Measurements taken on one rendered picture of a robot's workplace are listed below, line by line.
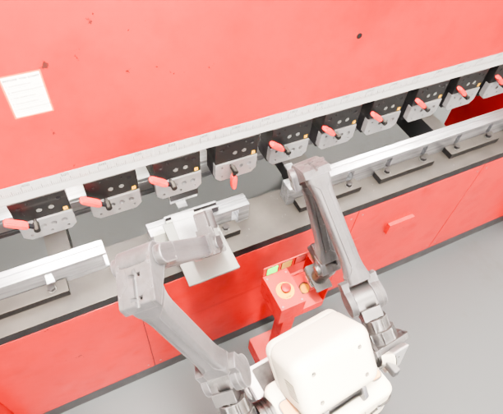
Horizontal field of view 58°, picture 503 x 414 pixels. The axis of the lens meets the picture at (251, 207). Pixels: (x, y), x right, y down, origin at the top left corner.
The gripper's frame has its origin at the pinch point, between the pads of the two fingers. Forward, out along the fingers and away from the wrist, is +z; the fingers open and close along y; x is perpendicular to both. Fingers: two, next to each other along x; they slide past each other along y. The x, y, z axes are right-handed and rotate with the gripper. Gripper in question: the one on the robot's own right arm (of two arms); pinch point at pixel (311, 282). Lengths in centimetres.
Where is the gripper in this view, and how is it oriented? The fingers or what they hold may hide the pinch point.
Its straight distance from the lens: 178.0
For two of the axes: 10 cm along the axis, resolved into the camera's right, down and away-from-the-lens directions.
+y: -4.1, -8.6, 3.2
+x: -8.9, 3.1, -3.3
